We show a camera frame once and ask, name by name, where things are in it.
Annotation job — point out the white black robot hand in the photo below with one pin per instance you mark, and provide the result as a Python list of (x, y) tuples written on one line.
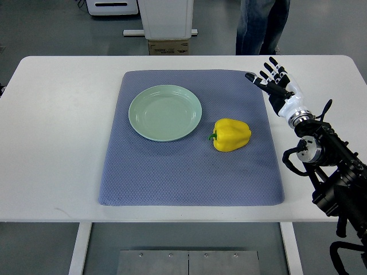
[(282, 93)]

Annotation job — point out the yellow bell pepper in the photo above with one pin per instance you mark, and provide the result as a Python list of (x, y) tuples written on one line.
[(230, 134)]

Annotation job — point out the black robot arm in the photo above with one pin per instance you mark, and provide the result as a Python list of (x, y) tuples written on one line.
[(337, 174)]

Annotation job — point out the light green plate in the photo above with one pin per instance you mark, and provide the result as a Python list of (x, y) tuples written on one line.
[(165, 113)]

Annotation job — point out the person in jeans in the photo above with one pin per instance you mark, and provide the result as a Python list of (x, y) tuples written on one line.
[(260, 27)]

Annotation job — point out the cardboard box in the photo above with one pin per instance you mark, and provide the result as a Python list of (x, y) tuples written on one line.
[(168, 47)]

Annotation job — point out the right white table leg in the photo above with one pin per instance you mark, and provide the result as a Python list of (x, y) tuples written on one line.
[(291, 249)]

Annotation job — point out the white table leg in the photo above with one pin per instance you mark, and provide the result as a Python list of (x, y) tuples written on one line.
[(291, 249), (80, 248)]

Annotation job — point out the blue quilted mat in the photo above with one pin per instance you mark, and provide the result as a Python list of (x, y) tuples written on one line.
[(190, 171)]

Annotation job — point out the white appliance with slot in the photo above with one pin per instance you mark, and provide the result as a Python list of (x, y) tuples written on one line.
[(107, 8)]

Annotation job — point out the left white table leg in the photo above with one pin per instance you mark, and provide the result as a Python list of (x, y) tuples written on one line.
[(80, 248)]

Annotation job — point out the white machine pedestal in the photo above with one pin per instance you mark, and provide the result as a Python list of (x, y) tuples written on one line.
[(165, 20)]

